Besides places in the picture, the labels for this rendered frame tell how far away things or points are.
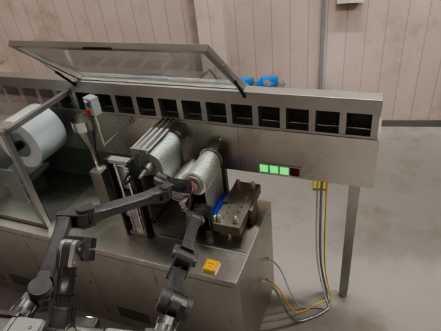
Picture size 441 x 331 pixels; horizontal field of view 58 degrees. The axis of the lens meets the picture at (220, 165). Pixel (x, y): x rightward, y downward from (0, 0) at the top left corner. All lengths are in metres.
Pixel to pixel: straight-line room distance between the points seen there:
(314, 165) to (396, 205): 1.88
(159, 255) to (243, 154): 0.75
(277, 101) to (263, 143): 0.28
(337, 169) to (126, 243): 1.27
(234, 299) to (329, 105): 1.13
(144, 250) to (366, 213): 2.22
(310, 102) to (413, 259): 1.89
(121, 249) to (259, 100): 1.15
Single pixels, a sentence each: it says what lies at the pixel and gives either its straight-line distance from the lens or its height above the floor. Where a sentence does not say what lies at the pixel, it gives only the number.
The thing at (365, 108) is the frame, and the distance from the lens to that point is 2.05.
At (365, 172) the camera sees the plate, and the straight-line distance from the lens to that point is 2.23.
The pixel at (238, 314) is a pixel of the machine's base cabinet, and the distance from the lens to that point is 2.36.
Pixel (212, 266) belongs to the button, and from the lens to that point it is 2.15.
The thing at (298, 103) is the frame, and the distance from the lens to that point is 2.08.
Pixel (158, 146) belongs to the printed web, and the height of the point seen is 1.41.
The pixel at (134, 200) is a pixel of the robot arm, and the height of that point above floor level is 1.44.
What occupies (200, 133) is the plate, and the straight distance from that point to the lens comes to 2.36.
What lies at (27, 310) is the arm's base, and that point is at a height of 1.47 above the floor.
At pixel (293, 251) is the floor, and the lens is 3.47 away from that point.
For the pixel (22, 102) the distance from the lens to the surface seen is 2.78.
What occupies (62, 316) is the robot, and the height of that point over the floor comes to 1.62.
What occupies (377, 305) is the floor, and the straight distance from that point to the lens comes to 3.21.
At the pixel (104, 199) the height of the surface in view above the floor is 0.96.
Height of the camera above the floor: 2.52
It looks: 34 degrees down
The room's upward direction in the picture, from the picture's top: 7 degrees counter-clockwise
